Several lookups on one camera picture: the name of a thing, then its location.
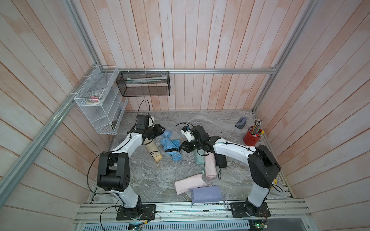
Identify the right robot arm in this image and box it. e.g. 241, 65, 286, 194
179, 125, 281, 217

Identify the grey stapler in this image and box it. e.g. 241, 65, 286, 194
235, 116, 247, 130

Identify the white wire shelf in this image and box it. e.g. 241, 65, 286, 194
74, 65, 127, 135

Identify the beige umbrella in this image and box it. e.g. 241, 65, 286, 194
144, 139, 163, 169

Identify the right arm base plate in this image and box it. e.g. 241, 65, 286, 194
229, 200, 271, 218

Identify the large pink umbrella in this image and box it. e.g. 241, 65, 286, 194
174, 174, 207, 195

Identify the red pencil cup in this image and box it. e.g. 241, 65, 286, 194
243, 119, 265, 146

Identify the mint green umbrella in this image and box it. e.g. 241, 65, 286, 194
194, 149, 205, 165

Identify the lavender umbrella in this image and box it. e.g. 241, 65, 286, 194
191, 185, 223, 204

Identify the blue umbrella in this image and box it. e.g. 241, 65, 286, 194
165, 148, 182, 161

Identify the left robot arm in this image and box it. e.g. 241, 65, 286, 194
96, 115, 165, 217

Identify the blue umbrella sleeve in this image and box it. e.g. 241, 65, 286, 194
161, 130, 181, 153

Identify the black mesh basket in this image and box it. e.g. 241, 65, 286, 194
116, 71, 171, 97

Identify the tape roll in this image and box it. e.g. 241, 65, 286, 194
86, 92, 105, 105

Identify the small pink umbrella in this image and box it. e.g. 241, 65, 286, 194
205, 153, 217, 179

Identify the black umbrella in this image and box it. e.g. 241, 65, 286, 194
215, 154, 228, 180

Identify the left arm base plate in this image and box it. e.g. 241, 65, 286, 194
116, 204, 156, 221

